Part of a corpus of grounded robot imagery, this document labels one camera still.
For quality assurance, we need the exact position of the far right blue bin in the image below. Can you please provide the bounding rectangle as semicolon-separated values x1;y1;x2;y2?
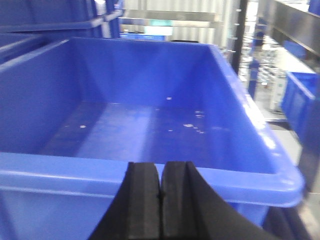
280;71;318;143

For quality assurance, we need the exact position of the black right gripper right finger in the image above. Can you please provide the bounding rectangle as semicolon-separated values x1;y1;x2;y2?
161;161;276;240

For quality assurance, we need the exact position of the blue plastic bin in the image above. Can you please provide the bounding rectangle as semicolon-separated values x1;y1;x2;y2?
0;37;305;240
0;0;126;63

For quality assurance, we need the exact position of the right blue plastic bin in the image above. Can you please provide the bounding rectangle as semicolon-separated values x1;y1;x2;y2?
0;37;305;240

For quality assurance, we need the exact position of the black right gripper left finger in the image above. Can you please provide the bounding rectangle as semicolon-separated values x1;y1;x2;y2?
91;162;160;240

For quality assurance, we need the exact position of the steel shelf upright post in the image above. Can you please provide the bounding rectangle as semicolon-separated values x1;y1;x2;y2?
231;0;248;75

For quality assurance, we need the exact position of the left blue plastic bin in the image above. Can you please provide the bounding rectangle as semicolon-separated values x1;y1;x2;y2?
0;0;126;63

